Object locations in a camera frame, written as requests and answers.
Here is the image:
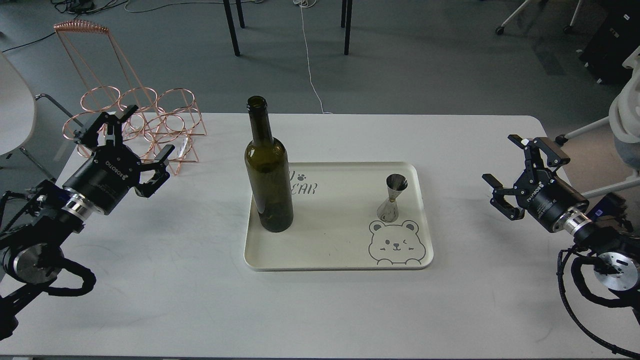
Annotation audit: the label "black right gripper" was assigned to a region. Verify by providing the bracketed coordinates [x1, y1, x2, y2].
[482, 134, 589, 233]

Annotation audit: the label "steel double jigger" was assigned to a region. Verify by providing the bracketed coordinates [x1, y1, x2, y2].
[376, 173, 409, 223]

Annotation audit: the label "black equipment case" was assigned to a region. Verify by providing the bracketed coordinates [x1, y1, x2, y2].
[579, 0, 640, 84]

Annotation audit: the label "office chair wheel base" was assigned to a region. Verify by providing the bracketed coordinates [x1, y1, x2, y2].
[495, 0, 585, 36]

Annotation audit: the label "black table legs right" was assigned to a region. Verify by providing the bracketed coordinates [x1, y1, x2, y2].
[340, 0, 354, 56]

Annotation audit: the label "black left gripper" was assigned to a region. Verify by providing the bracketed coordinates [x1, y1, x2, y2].
[62, 104, 176, 216]

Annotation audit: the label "cream bear serving tray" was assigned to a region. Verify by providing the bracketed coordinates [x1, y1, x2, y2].
[244, 162, 434, 271]

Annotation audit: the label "white floor cable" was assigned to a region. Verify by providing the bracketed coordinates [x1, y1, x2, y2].
[292, 0, 334, 115]

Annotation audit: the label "black floor cables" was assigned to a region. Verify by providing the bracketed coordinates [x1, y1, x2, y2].
[0, 0, 130, 54]

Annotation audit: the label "white chair left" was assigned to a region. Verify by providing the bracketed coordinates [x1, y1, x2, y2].
[0, 52, 86, 182]

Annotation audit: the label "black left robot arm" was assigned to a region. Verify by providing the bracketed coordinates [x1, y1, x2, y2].
[0, 104, 174, 339]

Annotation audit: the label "black table legs left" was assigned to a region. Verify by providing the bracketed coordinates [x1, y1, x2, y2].
[222, 0, 246, 57]

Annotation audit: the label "white office chair right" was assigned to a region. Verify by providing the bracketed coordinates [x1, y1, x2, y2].
[554, 47, 640, 199]

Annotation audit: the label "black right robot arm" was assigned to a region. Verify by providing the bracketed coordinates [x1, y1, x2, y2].
[482, 134, 639, 359]

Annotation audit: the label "black table legs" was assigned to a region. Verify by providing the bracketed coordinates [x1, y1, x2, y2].
[222, 0, 246, 57]
[340, 0, 354, 56]

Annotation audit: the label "copper wire bottle rack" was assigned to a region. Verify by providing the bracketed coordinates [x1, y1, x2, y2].
[54, 19, 208, 175]

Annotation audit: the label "dark green wine bottle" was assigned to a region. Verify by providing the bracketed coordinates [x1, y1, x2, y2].
[244, 95, 294, 233]

